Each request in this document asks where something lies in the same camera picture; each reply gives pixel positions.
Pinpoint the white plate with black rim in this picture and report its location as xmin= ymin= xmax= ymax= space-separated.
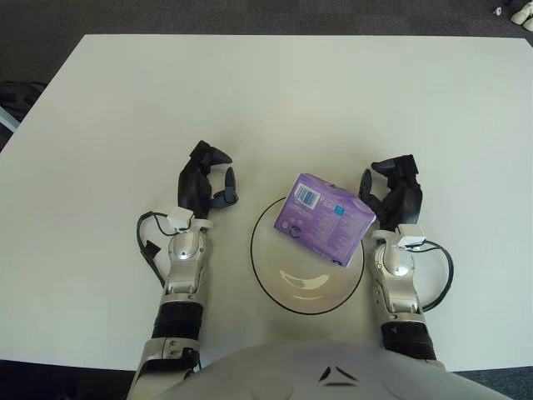
xmin=249 ymin=196 xmax=366 ymax=314

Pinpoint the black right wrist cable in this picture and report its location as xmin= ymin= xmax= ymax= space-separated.
xmin=406 ymin=241 xmax=455 ymax=312

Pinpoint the purple tissue paper pack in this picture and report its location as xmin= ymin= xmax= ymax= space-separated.
xmin=273 ymin=172 xmax=376 ymax=268

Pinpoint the black bag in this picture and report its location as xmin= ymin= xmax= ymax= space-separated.
xmin=0 ymin=81 xmax=47 ymax=112

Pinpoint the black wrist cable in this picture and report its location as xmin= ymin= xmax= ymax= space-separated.
xmin=406 ymin=241 xmax=455 ymax=312
xmin=136 ymin=211 xmax=192 ymax=288

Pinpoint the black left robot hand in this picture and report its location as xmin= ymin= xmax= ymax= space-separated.
xmin=177 ymin=140 xmax=241 ymax=220

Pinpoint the grey robot torso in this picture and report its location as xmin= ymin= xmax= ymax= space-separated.
xmin=160 ymin=341 xmax=501 ymax=400

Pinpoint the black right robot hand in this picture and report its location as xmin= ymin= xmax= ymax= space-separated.
xmin=359 ymin=153 xmax=425 ymax=231

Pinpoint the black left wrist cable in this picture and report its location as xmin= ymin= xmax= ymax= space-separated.
xmin=136 ymin=211 xmax=192 ymax=288

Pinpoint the light grey panel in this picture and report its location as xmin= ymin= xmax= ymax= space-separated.
xmin=0 ymin=107 xmax=21 ymax=131

